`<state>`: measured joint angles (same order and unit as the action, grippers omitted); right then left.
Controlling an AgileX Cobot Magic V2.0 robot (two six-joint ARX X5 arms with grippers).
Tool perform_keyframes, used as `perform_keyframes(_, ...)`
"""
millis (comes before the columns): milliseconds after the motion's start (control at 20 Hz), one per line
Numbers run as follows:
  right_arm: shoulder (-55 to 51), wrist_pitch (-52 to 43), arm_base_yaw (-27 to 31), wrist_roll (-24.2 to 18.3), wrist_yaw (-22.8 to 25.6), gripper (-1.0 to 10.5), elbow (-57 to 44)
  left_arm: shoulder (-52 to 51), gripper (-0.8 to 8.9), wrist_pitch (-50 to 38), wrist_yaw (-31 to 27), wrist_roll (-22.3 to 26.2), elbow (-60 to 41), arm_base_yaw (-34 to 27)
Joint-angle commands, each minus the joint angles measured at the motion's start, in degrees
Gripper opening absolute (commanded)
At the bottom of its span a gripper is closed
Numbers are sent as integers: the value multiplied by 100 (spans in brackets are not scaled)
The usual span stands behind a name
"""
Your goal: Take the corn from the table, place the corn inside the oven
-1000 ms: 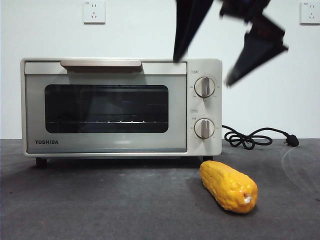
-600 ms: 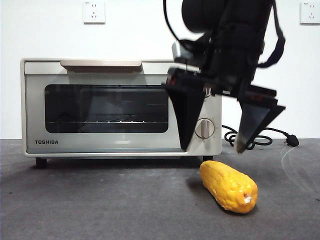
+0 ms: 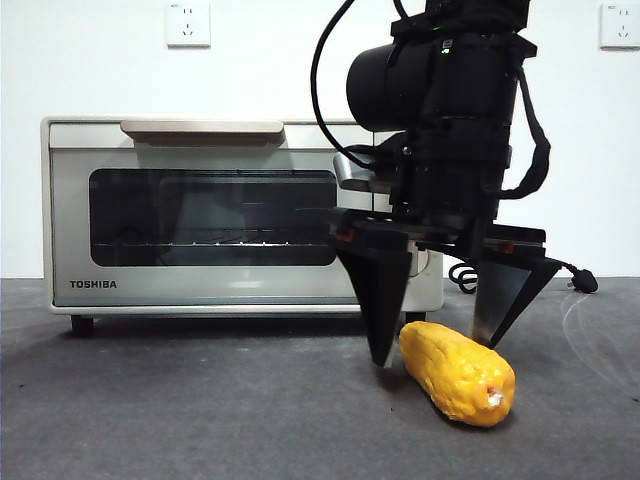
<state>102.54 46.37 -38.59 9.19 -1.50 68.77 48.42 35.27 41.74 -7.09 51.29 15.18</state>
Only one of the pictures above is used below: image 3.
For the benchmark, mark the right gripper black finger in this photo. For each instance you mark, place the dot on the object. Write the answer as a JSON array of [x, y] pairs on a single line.
[[505, 295], [380, 300]]

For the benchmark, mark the yellow corn cob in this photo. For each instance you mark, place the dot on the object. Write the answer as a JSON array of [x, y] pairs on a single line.
[[450, 375]]

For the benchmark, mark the cream Toshiba toaster oven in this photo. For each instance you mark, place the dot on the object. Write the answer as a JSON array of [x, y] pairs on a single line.
[[425, 295]]

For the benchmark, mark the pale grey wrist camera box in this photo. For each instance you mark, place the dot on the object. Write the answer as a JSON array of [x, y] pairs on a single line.
[[357, 175]]

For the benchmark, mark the white wall socket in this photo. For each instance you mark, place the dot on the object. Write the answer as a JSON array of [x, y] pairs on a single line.
[[621, 27], [188, 25]]

